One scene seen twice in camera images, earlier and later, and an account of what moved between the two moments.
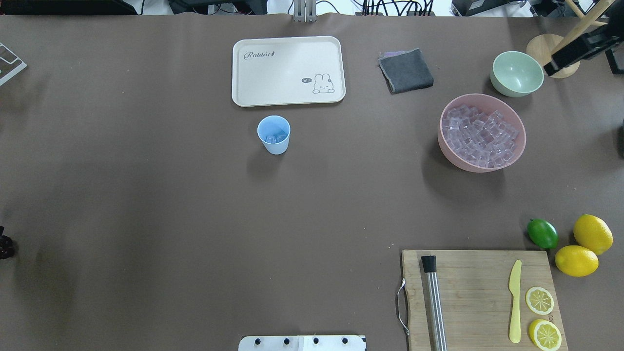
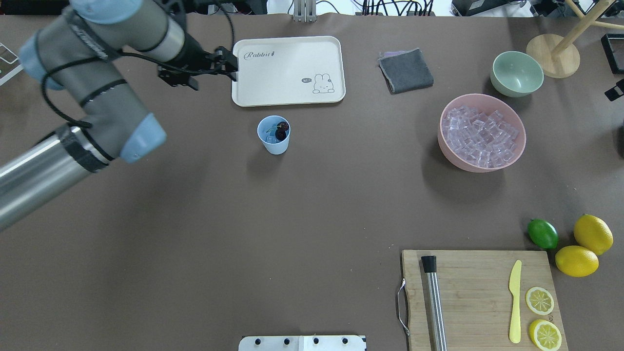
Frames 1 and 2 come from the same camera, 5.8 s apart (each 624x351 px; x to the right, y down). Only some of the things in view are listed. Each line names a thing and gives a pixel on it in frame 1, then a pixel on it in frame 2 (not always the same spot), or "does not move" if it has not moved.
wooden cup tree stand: [540, 48] does not move
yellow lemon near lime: [576, 261] does not move
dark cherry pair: [7, 247] to [281, 132]
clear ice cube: [272, 139] does not move
